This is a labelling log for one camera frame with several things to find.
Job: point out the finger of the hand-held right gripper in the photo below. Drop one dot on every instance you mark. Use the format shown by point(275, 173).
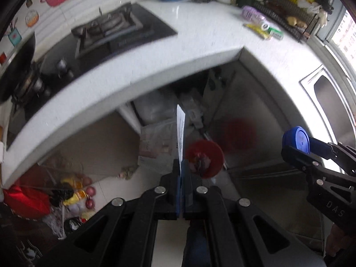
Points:
point(297, 157)
point(319, 147)

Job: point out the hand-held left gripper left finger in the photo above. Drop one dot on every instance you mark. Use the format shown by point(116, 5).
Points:
point(178, 200)

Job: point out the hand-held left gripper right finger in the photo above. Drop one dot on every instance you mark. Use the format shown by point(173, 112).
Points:
point(187, 189)

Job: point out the blue round lid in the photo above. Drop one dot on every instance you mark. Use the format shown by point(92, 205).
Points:
point(299, 139)

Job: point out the red plastic bin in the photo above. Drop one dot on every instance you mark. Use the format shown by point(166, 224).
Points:
point(215, 155)

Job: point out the white paper slip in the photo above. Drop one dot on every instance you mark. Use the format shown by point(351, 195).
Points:
point(181, 133)

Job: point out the person's right hand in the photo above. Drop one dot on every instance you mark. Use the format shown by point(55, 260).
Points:
point(335, 239)

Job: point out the dark crumpled wrapper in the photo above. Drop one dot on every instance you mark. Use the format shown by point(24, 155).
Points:
point(201, 162)

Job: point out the person's left leg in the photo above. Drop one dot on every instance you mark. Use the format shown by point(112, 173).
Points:
point(194, 244)

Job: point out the steel sink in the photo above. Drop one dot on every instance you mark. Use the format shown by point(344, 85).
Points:
point(328, 97)

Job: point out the grey floor rag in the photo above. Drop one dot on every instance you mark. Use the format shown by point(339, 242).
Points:
point(128, 173)

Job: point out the clear plastic bags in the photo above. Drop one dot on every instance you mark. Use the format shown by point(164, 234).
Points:
point(155, 141)

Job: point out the steel cabinet door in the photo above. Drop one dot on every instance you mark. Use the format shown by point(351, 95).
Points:
point(258, 100)

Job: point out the red onion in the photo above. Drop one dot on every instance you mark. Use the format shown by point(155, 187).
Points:
point(91, 191)
point(90, 203)

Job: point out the beige cabinet door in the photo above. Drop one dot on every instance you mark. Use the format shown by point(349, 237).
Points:
point(105, 144)

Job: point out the yellow oil bottle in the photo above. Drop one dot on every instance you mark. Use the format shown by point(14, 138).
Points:
point(76, 198)

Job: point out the window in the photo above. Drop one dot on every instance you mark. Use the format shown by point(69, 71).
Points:
point(345, 33)

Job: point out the green white small box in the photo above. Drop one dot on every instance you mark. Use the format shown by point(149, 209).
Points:
point(276, 34)

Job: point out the ginger root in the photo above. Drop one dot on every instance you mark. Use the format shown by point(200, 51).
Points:
point(295, 22)

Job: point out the yellow tube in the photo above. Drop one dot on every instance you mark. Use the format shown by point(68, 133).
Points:
point(257, 30)

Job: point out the black cloth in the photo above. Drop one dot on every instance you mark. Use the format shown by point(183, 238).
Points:
point(324, 2)

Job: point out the purple plastic bottle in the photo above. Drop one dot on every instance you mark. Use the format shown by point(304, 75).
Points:
point(251, 15)

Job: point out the red plastic bag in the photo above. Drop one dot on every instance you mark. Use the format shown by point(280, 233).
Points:
point(27, 200)

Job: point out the black glass gas stove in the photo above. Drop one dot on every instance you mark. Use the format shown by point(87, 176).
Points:
point(155, 27)

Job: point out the black wok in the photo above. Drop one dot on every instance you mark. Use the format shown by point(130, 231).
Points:
point(16, 69)

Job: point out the round jar wall sticker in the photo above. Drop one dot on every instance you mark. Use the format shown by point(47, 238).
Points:
point(32, 19)

